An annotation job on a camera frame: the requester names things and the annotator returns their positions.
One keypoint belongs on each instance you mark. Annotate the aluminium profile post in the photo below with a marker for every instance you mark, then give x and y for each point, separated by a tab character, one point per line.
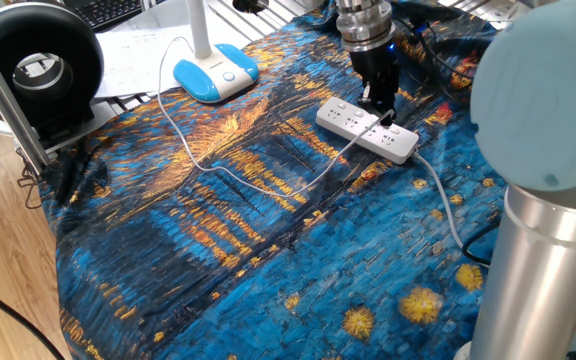
7	100

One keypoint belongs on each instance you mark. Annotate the black keyboard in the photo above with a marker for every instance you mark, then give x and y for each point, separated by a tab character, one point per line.
108	12

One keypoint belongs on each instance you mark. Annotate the black round object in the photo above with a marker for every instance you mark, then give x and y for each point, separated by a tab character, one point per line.
250	5

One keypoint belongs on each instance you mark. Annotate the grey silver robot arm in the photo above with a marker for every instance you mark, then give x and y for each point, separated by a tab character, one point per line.
543	100

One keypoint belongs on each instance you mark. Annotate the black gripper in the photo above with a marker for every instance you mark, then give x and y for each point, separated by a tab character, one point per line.
378	67

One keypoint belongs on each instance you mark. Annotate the white power strip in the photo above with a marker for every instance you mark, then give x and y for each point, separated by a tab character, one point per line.
403	147

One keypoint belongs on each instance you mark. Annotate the starry night painting tablecloth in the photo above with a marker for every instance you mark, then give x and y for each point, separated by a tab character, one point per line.
268	275

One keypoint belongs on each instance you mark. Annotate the white paper sheets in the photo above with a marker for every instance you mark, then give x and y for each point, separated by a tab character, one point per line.
133	60

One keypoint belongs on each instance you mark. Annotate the blue white desk lamp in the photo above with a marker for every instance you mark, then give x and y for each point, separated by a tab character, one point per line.
218	75

